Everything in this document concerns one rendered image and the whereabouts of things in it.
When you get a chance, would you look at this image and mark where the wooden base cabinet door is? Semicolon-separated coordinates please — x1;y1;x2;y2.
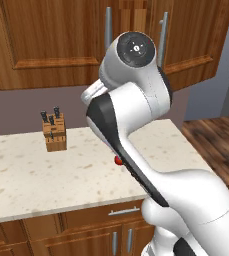
121;220;156;256
0;222;33;256
30;223;124;256

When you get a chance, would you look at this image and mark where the small red round object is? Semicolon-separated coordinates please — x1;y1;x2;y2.
113;155;124;166

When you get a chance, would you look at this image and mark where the wooden knife block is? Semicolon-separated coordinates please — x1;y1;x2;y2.
41;112;68;153

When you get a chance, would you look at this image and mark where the wooden drawer front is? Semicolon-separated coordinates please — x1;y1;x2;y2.
61;199;146;230

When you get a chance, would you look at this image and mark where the grey bar drawer handle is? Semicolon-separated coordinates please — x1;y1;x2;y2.
107;206;141;217

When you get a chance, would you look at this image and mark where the grey bar base cabinet handle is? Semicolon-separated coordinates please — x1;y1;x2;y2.
126;228;134;255
111;231;119;256

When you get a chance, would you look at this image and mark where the wooden wall cabinet door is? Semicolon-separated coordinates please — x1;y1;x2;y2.
0;0;124;92
119;0;229;93

